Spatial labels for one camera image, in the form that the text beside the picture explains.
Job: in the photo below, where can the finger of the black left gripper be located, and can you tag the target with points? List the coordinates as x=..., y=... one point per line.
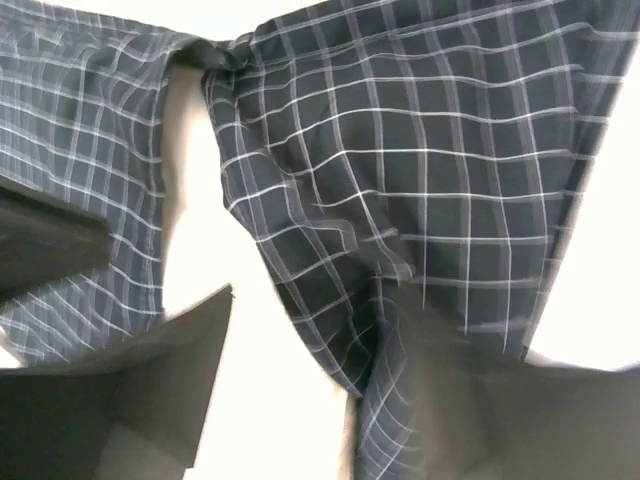
x=44, y=240

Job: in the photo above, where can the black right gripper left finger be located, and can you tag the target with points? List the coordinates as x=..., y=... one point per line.
x=135, y=410

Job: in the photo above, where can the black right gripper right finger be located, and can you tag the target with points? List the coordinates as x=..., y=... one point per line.
x=439, y=407

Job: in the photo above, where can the cream pillow with bear print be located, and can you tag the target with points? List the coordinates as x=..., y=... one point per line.
x=273, y=413

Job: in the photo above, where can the dark checked pillowcase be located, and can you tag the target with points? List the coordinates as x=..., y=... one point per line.
x=368, y=147

